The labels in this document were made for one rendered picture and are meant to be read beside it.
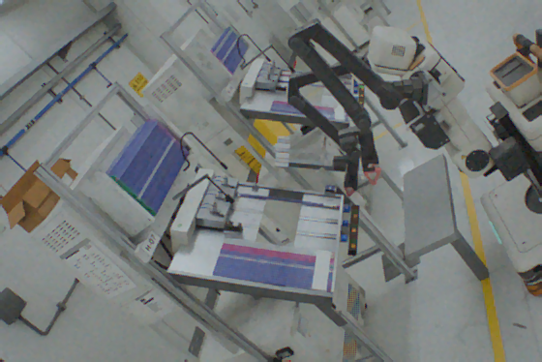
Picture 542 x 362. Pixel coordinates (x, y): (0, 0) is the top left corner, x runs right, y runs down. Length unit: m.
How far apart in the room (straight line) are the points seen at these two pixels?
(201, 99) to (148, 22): 2.21
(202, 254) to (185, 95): 1.39
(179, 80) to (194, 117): 0.28
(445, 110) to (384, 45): 0.39
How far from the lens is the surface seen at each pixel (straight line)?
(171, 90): 3.44
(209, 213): 2.44
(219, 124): 3.46
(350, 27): 6.80
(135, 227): 2.28
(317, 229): 2.46
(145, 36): 5.54
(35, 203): 2.37
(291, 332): 2.41
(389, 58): 1.96
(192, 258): 2.31
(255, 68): 3.76
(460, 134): 2.14
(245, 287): 2.19
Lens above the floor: 1.94
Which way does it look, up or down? 22 degrees down
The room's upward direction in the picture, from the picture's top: 44 degrees counter-clockwise
